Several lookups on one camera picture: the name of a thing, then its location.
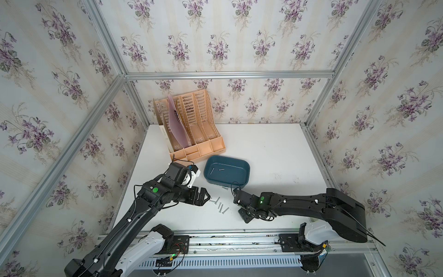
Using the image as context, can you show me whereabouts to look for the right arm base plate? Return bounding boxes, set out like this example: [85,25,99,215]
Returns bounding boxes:
[278,233,328,253]

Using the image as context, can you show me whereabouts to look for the teal plastic storage box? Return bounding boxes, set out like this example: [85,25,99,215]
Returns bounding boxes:
[204,155,250,189]

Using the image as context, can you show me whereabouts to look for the purple translucent folder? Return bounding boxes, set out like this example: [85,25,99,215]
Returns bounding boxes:
[167,94,191,148]

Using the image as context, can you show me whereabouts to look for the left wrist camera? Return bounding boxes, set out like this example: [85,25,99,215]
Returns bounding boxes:
[182,165,201,188]

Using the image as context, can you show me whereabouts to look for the aluminium cage frame bars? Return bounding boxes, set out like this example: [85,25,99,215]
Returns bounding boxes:
[1,1,381,264]

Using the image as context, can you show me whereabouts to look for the aluminium front rail frame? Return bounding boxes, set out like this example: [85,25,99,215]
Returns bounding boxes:
[81,229,392,277]

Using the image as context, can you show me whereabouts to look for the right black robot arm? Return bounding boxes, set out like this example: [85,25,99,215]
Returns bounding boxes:
[232,188,385,245]

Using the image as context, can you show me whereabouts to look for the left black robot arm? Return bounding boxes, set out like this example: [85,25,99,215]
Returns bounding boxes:
[64,162,210,277]

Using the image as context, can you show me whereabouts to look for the peach plastic file organizer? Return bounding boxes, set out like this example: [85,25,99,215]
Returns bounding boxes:
[155,89,226,165]

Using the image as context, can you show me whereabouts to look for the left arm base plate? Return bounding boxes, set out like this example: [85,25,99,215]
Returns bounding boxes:
[157,235,190,255]

